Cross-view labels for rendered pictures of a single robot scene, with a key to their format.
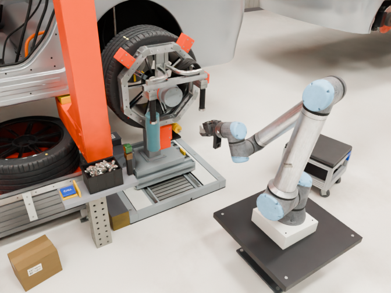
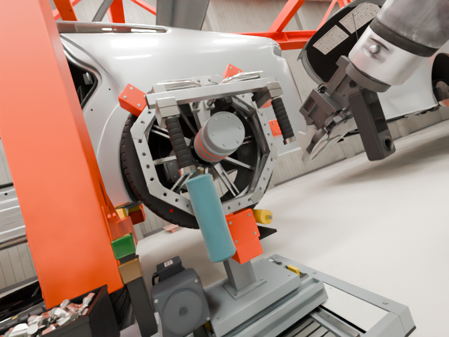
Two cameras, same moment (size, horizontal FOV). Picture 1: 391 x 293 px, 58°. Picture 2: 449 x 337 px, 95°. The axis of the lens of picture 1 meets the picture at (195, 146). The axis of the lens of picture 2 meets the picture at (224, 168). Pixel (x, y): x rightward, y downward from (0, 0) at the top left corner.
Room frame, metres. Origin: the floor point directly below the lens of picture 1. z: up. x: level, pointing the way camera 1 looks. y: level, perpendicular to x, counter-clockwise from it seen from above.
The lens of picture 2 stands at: (1.32, 0.06, 0.71)
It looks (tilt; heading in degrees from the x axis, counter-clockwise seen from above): 3 degrees up; 11
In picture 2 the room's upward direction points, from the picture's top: 18 degrees counter-clockwise
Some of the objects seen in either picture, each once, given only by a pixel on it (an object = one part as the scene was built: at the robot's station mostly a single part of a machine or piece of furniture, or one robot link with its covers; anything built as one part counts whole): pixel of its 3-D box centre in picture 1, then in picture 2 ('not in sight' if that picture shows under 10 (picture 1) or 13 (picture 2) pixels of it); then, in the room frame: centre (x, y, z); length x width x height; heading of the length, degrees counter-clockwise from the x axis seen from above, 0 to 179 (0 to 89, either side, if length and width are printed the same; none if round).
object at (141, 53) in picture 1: (160, 86); (211, 144); (2.10, 0.24, 0.85); 0.54 x 0.07 x 0.54; 123
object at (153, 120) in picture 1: (152, 110); (179, 144); (1.81, 0.25, 0.83); 0.04 x 0.04 x 0.16
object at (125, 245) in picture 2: (127, 148); (124, 245); (1.70, 0.39, 0.64); 0.04 x 0.04 x 0.04; 33
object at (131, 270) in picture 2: (128, 155); (131, 269); (1.70, 0.39, 0.59); 0.04 x 0.04 x 0.04; 33
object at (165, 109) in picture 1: (149, 78); (201, 154); (2.24, 0.33, 0.85); 0.50 x 0.23 x 0.50; 123
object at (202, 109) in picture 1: (202, 99); (282, 120); (2.00, -0.03, 0.83); 0.04 x 0.04 x 0.16
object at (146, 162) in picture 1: (152, 143); (236, 263); (2.24, 0.33, 0.32); 0.40 x 0.30 x 0.28; 123
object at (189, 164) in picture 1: (156, 163); (256, 301); (2.26, 0.30, 0.13); 0.50 x 0.36 x 0.10; 123
